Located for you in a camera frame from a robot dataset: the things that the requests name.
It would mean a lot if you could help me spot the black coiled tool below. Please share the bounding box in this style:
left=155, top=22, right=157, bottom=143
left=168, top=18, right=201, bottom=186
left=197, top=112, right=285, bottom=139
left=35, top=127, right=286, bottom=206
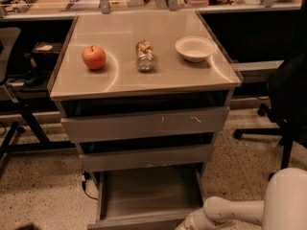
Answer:
left=12, top=0, right=37, bottom=13

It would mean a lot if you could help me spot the black cable on floor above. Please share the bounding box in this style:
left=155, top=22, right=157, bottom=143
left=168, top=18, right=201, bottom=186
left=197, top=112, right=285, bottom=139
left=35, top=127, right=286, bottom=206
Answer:
left=81, top=172, right=99, bottom=201

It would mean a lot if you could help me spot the black box under desk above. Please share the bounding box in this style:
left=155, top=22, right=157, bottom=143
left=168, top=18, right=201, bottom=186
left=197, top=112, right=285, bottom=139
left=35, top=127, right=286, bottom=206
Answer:
left=31, top=41, right=62, bottom=70

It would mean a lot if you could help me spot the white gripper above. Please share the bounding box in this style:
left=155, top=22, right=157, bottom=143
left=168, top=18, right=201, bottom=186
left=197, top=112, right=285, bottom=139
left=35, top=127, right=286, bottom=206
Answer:
left=175, top=208, right=224, bottom=230

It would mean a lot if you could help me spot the grey top drawer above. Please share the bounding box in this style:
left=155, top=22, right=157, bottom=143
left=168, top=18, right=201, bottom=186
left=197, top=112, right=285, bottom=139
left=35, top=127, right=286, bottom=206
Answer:
left=61, top=106, right=229, bottom=143

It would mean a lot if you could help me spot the grey middle drawer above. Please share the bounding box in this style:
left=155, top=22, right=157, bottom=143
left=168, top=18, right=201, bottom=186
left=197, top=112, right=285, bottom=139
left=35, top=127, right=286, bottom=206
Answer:
left=77, top=144, right=214, bottom=172

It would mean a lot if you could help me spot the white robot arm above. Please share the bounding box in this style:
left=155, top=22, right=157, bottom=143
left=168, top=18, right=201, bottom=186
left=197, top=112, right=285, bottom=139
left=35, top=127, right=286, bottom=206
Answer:
left=175, top=168, right=307, bottom=230

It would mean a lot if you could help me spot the red apple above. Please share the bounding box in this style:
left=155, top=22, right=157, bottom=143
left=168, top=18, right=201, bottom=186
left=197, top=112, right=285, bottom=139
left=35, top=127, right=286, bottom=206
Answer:
left=82, top=45, right=106, bottom=70

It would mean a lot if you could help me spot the crushed metal can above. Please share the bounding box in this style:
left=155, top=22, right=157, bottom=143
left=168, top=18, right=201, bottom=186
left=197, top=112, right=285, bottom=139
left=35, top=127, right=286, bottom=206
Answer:
left=136, top=40, right=154, bottom=72

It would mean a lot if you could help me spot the black shoe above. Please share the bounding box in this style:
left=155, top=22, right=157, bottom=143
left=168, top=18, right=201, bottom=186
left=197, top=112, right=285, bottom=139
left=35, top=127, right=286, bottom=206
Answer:
left=14, top=223, right=40, bottom=230

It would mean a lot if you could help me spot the grey drawer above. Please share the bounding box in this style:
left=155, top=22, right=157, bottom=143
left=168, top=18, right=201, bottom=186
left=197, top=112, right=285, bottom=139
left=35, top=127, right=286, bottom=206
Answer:
left=87, top=165, right=203, bottom=230
left=77, top=144, right=214, bottom=172
left=61, top=106, right=229, bottom=143

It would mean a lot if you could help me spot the white bowl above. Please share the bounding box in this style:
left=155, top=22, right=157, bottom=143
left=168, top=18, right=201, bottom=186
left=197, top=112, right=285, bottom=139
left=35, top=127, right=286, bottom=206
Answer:
left=175, top=36, right=216, bottom=63

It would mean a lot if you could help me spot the grey bottom drawer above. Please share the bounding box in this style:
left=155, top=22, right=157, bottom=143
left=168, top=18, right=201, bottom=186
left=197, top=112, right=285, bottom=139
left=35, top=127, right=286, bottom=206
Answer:
left=87, top=165, right=203, bottom=230

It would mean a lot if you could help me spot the grey drawer cabinet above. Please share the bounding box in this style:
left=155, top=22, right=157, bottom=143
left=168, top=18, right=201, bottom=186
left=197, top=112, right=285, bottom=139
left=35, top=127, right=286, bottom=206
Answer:
left=46, top=9, right=244, bottom=174

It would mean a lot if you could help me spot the black office chair right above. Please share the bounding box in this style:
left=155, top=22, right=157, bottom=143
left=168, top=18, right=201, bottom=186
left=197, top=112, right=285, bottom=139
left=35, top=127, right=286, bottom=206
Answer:
left=233, top=52, right=307, bottom=170

